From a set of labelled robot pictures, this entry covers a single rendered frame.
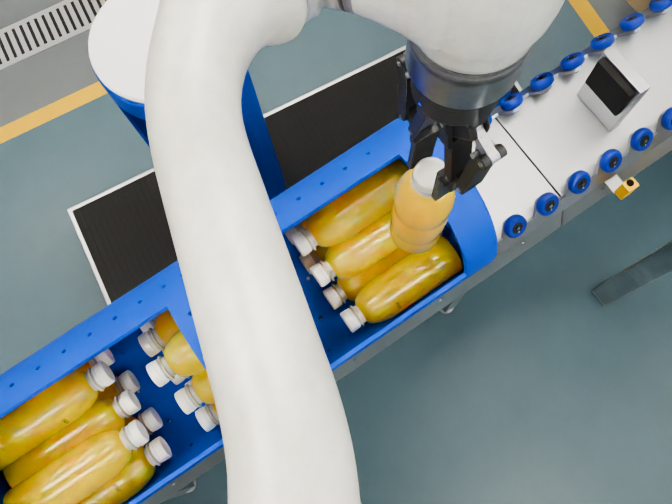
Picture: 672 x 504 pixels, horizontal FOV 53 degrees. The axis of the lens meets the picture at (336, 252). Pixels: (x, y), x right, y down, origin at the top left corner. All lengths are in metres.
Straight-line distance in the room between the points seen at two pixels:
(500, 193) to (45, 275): 1.63
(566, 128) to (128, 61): 0.86
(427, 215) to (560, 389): 1.51
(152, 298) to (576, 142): 0.86
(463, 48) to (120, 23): 1.05
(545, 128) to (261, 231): 1.10
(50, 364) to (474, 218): 0.65
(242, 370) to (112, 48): 1.13
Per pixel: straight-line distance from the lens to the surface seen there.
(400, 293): 1.09
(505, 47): 0.44
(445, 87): 0.50
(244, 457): 0.32
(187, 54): 0.38
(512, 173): 1.35
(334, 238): 1.05
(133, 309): 1.01
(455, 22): 0.42
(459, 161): 0.66
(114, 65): 1.38
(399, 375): 2.16
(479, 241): 1.03
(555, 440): 2.23
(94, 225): 2.26
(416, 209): 0.78
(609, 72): 1.31
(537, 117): 1.40
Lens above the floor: 2.15
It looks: 75 degrees down
